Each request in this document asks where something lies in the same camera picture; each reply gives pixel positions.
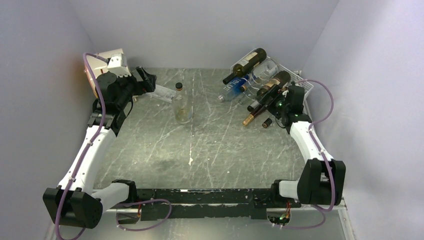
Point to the dark green wine bottle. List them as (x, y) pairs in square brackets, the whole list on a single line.
[(246, 64)]

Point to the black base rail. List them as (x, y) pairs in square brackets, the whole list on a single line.
[(209, 203)]

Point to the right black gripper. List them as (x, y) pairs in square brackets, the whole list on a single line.
[(275, 113)]

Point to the clear empty glass bottle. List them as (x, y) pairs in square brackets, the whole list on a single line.
[(267, 68)]

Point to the slim amber gold-capped bottle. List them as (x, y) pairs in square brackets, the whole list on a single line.
[(254, 113)]

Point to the dark primitivo wine bottle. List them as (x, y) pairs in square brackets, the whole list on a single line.
[(280, 79)]

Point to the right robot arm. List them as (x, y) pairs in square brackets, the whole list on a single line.
[(322, 179)]

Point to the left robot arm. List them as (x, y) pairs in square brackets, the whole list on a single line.
[(73, 202)]

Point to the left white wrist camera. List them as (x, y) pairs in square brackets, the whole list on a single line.
[(118, 65)]

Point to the clear blue label bottle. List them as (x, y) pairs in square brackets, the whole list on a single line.
[(232, 89)]

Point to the white wire wine rack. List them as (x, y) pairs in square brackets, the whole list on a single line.
[(245, 88)]

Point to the dark bottle black cap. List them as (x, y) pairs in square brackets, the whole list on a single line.
[(267, 123)]

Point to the cream cylindrical appliance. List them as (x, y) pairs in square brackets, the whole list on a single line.
[(98, 67)]

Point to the clear bottle black cap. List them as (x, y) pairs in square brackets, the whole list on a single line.
[(181, 105)]

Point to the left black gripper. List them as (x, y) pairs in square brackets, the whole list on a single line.
[(142, 87)]

